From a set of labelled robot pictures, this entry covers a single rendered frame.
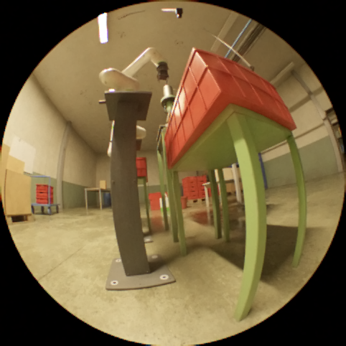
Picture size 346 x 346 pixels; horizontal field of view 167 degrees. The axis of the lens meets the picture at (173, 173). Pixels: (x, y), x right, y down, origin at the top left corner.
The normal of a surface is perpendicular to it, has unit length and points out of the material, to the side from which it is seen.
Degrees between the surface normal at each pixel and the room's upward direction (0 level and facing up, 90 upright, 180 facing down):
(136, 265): 90
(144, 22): 180
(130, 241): 90
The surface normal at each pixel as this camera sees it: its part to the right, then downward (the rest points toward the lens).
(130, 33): 0.11, 0.98
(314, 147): -0.97, 0.06
